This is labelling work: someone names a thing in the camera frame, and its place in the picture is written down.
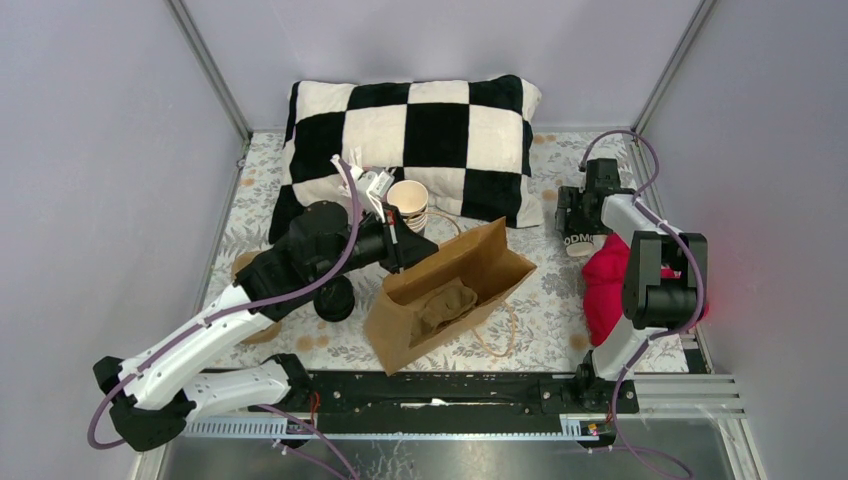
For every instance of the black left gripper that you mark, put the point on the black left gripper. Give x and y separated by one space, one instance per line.
412 246

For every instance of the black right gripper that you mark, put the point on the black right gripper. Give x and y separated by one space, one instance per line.
568 197

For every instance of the brown paper bag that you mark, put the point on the brown paper bag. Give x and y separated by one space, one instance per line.
480 257

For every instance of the brown cardboard cup carrier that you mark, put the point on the brown cardboard cup carrier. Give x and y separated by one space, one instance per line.
442 306

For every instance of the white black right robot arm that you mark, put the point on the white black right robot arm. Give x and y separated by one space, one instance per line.
658 286

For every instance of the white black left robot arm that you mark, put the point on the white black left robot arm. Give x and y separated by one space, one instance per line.
152 396

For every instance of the stack of paper cups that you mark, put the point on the stack of paper cups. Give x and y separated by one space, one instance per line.
411 198

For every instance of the red cloth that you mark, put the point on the red cloth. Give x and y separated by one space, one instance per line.
604 275

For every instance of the white wrapped straws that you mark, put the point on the white wrapped straws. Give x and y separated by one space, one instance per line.
349 166

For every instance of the black white checkered pillow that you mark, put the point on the black white checkered pillow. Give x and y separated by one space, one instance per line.
467 142

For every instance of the floral table mat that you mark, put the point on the floral table mat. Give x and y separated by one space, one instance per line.
540 328

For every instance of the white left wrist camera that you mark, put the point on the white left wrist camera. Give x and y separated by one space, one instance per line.
372 188

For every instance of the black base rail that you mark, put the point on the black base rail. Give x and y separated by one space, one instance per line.
352 402

